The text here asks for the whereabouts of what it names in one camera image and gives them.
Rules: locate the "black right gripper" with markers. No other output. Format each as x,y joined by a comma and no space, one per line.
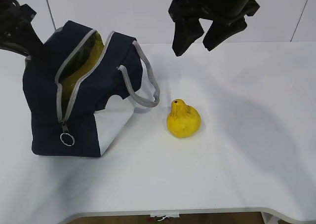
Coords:
227,16

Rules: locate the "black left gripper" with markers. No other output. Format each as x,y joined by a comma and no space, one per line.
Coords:
16,31

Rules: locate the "yellow banana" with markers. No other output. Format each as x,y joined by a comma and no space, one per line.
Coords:
80,64

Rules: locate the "yellow pear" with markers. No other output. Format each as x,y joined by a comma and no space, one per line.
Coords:
183,120

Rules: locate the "navy and white lunch bag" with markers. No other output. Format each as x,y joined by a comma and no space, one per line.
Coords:
102,101

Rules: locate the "white table leg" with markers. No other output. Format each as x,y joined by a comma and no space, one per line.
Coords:
269,218

